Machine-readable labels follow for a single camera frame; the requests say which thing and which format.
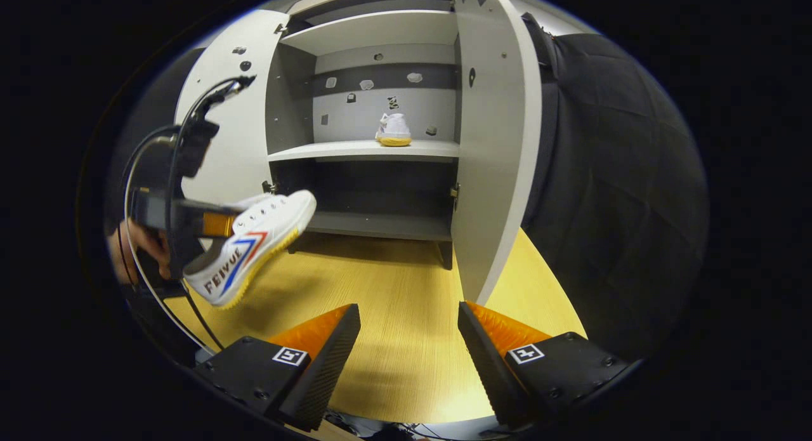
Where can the white cabinet door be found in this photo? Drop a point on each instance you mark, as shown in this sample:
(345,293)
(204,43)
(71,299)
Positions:
(488,143)
(244,143)

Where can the white canvas shoe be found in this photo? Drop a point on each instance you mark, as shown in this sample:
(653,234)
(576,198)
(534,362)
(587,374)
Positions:
(393,130)
(254,244)

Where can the white shoe cabinet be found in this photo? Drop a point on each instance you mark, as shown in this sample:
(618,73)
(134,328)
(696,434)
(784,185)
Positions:
(368,150)

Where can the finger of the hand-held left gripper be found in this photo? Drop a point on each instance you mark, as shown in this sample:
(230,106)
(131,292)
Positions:
(216,209)

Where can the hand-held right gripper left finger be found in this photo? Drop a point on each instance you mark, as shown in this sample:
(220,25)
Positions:
(327,371)

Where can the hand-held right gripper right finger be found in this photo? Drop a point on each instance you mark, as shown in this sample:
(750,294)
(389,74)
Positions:
(491,371)

